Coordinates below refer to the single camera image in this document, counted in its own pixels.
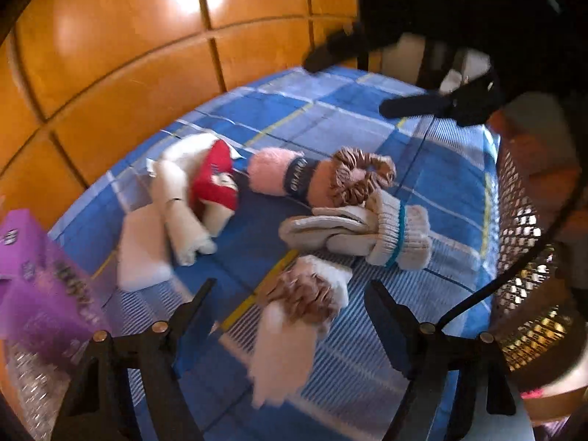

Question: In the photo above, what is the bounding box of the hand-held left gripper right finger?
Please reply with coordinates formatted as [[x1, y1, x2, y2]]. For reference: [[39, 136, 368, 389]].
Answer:
[[364, 280, 517, 441]]

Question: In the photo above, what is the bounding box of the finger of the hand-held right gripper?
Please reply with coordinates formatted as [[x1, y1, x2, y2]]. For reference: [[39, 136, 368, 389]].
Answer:
[[379, 92, 460, 120], [305, 25, 368, 74]]

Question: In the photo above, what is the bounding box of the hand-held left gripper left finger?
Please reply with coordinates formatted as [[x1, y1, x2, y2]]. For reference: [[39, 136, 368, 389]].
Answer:
[[50, 278, 218, 441]]

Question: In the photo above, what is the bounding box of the brown satin scrunchie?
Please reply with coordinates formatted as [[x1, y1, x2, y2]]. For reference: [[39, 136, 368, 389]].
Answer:
[[328, 147, 397, 207], [262, 269, 341, 331]]

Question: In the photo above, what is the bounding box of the white foam sponge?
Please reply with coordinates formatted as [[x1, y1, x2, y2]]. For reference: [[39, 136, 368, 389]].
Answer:
[[118, 207, 175, 292]]

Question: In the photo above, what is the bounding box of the white work glove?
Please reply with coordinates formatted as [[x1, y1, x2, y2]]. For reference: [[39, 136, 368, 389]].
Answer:
[[324, 204, 433, 269], [279, 190, 405, 251]]

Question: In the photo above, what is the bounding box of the white fuzzy sock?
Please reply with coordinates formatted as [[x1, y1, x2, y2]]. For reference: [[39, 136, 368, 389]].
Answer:
[[250, 255, 354, 407]]

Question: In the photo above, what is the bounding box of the pink fuzzy sock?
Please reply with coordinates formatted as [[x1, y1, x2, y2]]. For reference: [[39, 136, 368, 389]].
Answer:
[[248, 147, 343, 207]]

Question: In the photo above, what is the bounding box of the red and white cloth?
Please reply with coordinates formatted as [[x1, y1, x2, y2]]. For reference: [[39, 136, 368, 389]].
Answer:
[[190, 140, 240, 214]]

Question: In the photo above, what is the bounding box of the blue plaid tablecloth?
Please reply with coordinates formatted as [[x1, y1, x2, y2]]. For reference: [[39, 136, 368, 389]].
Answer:
[[48, 67, 501, 441]]

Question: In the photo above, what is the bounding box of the woven lattice chair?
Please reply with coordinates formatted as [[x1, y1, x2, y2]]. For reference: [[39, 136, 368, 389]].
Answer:
[[489, 138, 588, 377]]

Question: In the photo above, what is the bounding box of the purple tissue box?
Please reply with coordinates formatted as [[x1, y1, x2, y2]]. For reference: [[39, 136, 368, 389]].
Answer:
[[0, 209, 111, 373]]

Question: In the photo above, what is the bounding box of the wooden wardrobe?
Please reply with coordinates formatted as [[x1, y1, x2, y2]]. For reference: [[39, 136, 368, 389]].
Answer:
[[0, 0, 368, 230]]

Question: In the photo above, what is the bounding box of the black cable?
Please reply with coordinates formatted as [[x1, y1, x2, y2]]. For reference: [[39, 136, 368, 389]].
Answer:
[[438, 193, 582, 327]]

